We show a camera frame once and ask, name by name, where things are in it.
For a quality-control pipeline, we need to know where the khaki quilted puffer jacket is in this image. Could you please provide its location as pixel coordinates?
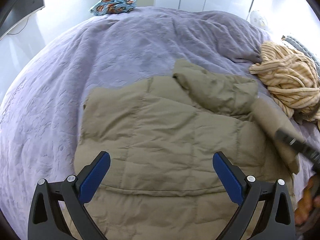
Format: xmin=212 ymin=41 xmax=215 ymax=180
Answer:
xmin=74 ymin=60 xmax=299 ymax=239

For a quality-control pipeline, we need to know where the person's right hand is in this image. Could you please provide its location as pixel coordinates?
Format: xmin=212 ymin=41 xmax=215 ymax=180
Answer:
xmin=295 ymin=175 xmax=319 ymax=226

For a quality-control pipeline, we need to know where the tan striped crumpled garment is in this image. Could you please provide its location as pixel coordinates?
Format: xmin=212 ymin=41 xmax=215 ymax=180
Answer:
xmin=249 ymin=41 xmax=319 ymax=126

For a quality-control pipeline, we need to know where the lavender fuzzy bed blanket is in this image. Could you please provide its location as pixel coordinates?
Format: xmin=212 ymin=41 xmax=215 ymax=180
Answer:
xmin=0 ymin=6 xmax=320 ymax=240

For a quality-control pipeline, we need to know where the grey pillow edge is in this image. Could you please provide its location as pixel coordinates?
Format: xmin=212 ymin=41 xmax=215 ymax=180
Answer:
xmin=281 ymin=35 xmax=319 ymax=68

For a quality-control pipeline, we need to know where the blue patterned crumpled garment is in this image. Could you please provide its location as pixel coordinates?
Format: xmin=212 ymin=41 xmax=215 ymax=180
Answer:
xmin=89 ymin=0 xmax=137 ymax=16

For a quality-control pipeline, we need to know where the black wall monitor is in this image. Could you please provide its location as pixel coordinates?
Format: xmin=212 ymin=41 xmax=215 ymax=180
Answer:
xmin=1 ymin=0 xmax=45 ymax=39

